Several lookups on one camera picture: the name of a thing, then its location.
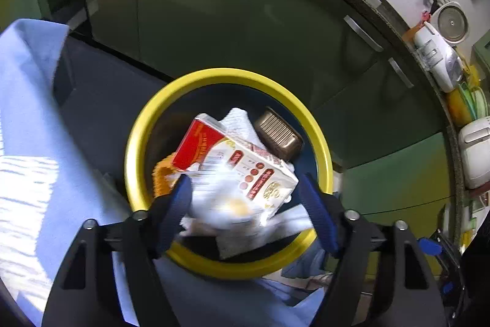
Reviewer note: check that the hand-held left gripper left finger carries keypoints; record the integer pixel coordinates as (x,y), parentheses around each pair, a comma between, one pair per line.
(174,216)

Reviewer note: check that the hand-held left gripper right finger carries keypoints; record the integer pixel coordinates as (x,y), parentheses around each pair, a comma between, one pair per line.
(319,216)

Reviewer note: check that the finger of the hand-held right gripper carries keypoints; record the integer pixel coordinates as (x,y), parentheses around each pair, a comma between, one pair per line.
(428,246)
(448,288)

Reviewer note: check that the orange foam net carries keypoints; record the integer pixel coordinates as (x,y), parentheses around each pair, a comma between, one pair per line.
(162,177)

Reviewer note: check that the red and white carton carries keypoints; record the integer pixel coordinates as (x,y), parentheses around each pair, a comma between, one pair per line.
(245,166)

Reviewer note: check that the brown plastic tray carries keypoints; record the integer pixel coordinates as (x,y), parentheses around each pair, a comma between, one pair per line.
(277,135)

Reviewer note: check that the white tissue paper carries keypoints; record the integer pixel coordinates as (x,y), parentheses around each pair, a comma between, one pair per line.
(239,124)

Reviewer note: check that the yellow rimmed waste bin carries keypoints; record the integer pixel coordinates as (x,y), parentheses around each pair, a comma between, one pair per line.
(229,75)

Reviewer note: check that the white electric cooker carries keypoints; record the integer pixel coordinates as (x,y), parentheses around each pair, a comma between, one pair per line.
(474,143)

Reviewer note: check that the orange plastic bowl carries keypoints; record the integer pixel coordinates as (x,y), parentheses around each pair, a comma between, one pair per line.
(459,104)

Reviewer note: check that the green plastic bowl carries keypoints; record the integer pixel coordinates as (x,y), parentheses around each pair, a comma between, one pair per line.
(481,101)

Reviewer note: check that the white rice cooker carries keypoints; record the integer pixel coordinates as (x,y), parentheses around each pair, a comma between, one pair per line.
(440,62)

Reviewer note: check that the blue printed tablecloth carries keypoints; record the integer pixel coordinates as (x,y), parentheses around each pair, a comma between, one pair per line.
(23,101)

